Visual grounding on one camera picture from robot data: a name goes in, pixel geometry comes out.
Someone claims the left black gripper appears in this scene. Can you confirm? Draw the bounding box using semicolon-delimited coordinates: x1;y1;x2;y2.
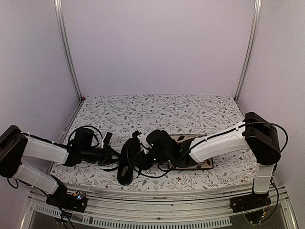
81;145;124;167

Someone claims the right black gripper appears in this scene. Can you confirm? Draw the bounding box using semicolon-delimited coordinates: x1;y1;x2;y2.
130;149;171;170

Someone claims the black canvas shoe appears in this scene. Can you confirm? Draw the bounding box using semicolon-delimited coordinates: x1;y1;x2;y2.
117;138;142;186

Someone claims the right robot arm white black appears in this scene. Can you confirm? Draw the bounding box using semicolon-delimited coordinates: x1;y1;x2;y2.
132;112;288;208

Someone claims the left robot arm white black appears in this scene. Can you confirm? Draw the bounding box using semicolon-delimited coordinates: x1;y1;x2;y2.
0;125;120;207

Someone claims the floral patterned table mat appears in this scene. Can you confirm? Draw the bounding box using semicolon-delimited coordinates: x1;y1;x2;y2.
51;95;256;192

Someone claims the floral square plate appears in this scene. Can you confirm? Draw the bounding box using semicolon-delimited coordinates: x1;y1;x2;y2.
170;135;214;171

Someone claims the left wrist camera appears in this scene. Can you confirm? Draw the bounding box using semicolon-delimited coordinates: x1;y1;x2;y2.
101;132;112;148

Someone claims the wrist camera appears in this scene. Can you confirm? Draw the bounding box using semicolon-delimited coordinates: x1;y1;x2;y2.
132;131;151;154
101;132;112;148

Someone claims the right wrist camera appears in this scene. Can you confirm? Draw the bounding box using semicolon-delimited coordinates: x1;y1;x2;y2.
132;131;151;154

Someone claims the left camera cable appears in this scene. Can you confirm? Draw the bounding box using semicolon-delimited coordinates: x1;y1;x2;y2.
68;125;103;146

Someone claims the camera cable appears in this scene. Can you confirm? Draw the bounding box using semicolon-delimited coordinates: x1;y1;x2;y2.
126;143;191;179
68;125;103;146

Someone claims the front aluminium rail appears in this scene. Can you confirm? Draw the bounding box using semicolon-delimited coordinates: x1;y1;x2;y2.
20;185;301;229

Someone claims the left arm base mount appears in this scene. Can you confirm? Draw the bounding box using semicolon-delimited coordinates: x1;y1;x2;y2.
46;193;88;213

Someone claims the right camera cable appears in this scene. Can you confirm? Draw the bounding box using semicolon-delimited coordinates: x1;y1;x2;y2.
126;143;191;179

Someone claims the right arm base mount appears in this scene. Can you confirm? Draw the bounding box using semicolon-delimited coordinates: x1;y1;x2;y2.
230;193;271;213

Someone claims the left aluminium frame post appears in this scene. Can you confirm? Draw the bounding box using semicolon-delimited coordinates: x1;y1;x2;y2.
54;0;83;102

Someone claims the aluminium frame post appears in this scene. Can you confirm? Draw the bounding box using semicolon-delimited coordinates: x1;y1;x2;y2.
54;0;83;102
234;0;262;104

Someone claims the right aluminium frame post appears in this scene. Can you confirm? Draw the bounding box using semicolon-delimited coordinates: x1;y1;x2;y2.
234;0;262;104

